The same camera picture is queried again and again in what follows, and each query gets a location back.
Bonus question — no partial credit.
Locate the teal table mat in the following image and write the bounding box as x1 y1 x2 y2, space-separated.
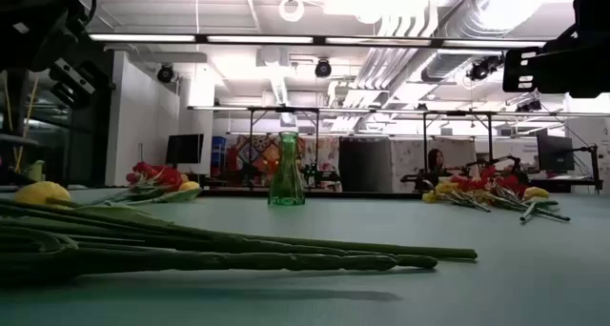
0 187 610 326

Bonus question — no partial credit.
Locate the colourful patchwork cloth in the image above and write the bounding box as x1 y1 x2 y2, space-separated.
227 133 342 193

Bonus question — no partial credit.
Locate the green glass vase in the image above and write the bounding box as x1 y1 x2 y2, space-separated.
267 131 307 207

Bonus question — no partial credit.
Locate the pale green bottle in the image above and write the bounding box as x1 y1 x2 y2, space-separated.
26 159 47 183

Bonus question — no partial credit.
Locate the white floral cloth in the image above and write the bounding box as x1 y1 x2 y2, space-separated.
391 138 478 193

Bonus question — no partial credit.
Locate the white ring lamp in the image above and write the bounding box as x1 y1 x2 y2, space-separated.
278 0 306 24

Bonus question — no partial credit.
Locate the yellow stick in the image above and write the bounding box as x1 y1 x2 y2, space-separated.
12 75 40 173

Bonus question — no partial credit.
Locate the black computer monitor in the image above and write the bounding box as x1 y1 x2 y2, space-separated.
165 133 205 166
536 133 576 173

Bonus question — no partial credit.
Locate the neighbour station black frame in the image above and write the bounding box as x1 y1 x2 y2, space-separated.
247 106 321 190
422 110 495 174

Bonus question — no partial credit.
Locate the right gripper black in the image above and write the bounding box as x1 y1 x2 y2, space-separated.
502 24 610 99

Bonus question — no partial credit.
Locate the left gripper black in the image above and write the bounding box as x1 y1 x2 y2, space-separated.
0 1 98 112

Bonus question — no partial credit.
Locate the black partition panel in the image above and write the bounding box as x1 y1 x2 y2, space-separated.
338 136 394 194

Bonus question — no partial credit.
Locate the LED light bar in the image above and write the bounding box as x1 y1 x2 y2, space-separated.
88 31 549 50

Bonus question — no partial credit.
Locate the black ceiling spotlight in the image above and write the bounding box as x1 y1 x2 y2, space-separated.
156 63 175 84
314 57 333 79
466 52 507 83

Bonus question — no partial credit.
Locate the person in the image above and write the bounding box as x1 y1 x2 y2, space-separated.
427 148 447 175

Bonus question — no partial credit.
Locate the silver ventilation duct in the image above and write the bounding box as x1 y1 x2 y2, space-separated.
418 0 539 84

